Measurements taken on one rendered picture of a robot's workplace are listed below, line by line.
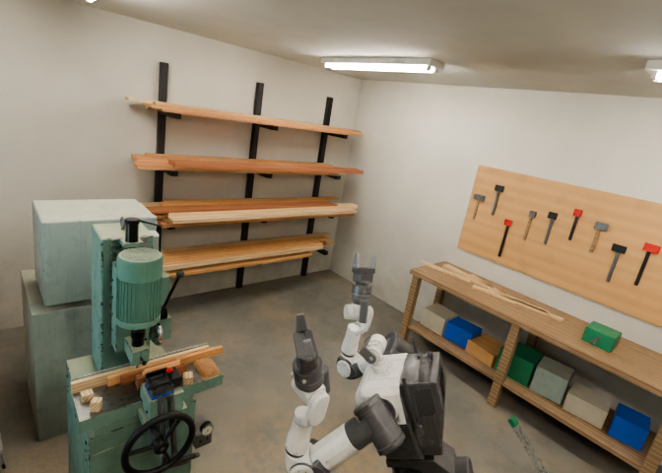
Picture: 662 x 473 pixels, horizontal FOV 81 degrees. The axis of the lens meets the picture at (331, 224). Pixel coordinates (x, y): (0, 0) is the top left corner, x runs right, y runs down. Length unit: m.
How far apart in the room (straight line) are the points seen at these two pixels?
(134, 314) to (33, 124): 2.38
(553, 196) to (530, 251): 0.55
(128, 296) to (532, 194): 3.41
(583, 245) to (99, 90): 4.29
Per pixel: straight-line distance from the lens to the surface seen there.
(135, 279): 1.77
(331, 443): 1.38
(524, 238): 4.09
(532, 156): 4.10
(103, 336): 2.17
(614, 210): 3.89
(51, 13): 3.92
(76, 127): 3.95
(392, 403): 1.42
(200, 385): 2.08
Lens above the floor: 2.18
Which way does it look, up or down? 15 degrees down
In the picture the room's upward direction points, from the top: 9 degrees clockwise
